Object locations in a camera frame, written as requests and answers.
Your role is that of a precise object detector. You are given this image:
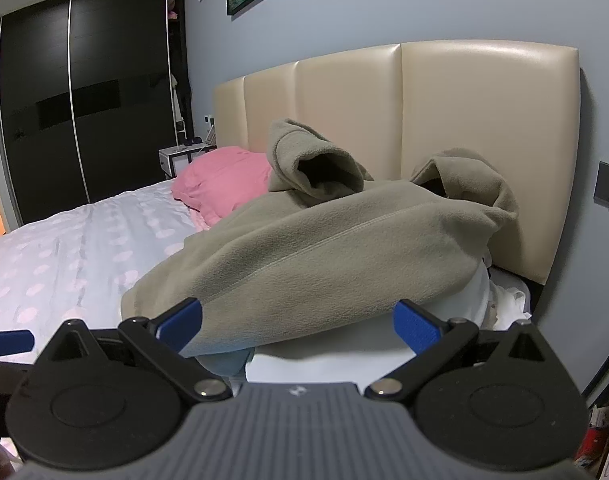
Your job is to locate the white nightstand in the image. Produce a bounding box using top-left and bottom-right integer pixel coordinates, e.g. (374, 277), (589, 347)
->
(158, 141), (218, 180)

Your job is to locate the olive fleece jacket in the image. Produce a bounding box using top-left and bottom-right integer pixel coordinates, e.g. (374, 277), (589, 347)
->
(120, 119), (519, 358)

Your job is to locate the white garment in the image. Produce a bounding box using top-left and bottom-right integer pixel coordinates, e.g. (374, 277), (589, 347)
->
(244, 260), (532, 391)

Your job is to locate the light blue garment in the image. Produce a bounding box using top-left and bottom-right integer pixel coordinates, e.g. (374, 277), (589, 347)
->
(197, 350), (252, 378)

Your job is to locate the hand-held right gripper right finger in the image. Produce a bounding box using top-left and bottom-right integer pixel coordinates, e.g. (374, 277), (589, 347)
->
(364, 299), (575, 403)

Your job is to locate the red plastic item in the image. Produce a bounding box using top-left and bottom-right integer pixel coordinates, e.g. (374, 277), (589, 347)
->
(578, 425), (606, 467)

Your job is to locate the beige padded headboard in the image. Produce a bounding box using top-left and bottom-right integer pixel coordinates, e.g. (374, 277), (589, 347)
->
(213, 40), (582, 286)

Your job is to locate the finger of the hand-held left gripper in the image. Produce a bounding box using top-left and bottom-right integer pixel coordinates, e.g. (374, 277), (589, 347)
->
(0, 329), (35, 357)

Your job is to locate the pink pillow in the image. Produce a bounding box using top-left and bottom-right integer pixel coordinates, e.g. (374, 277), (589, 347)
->
(171, 146), (272, 227)

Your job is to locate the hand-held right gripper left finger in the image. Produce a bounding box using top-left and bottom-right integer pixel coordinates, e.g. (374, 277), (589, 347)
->
(34, 297), (234, 403)

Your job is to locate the black sliding wardrobe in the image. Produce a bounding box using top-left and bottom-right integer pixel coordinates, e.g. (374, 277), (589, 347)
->
(0, 0), (182, 228)

